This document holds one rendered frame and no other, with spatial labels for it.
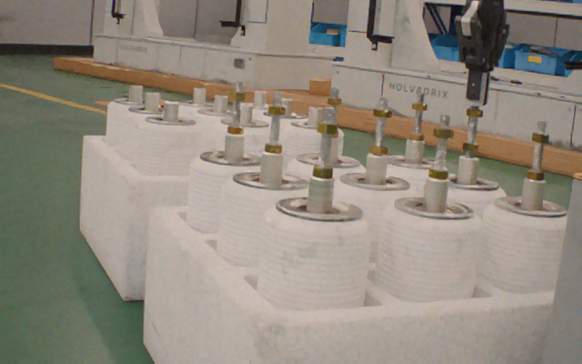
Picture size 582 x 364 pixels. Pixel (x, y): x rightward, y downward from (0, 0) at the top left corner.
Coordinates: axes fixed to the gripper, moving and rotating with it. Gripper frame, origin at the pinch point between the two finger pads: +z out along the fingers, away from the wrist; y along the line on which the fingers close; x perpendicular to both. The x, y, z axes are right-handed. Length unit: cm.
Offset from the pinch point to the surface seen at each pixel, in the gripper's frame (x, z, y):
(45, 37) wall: 527, 21, 396
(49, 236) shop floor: 78, 36, 10
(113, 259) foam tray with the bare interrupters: 52, 32, 0
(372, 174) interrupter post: 6.8, 9.7, -10.7
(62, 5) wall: 523, -9, 410
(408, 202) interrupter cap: -0.2, 10.5, -16.9
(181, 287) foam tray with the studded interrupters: 20.6, 22.5, -23.8
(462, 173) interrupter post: 0.2, 9.6, -1.1
